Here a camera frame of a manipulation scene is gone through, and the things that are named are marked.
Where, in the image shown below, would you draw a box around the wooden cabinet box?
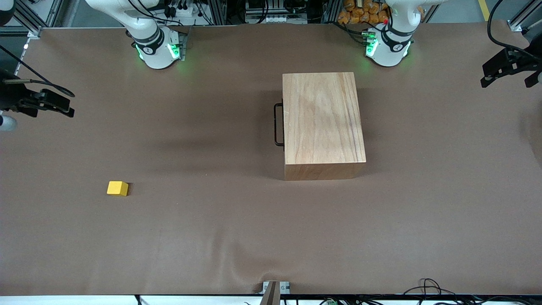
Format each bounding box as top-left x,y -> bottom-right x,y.
282,72 -> 367,181

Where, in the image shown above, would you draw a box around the aluminium frame profile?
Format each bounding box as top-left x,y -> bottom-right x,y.
207,0 -> 227,25
507,0 -> 542,33
12,0 -> 65,39

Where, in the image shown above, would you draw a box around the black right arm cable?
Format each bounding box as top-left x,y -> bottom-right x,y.
0,44 -> 76,98

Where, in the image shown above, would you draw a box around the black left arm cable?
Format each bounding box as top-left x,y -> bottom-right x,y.
487,0 -> 542,61

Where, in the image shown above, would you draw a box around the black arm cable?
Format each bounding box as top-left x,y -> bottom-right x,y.
0,44 -> 76,98
487,0 -> 542,61

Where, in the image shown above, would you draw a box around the orange bagged items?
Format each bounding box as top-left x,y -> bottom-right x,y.
337,0 -> 391,25

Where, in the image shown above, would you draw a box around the white power strip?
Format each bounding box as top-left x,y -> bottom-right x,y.
163,0 -> 200,18

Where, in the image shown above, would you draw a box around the metal table clamp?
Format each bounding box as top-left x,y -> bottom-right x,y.
261,280 -> 291,305

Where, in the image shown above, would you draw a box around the brown table cloth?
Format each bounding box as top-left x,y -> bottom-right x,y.
0,21 -> 542,296

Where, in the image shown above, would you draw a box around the yellow block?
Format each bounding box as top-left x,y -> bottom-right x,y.
107,181 -> 129,197

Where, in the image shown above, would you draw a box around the wooden drawer with black handle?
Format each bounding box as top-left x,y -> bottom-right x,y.
274,100 -> 285,148

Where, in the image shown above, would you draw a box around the black cable bundle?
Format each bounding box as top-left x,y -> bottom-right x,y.
398,278 -> 542,305

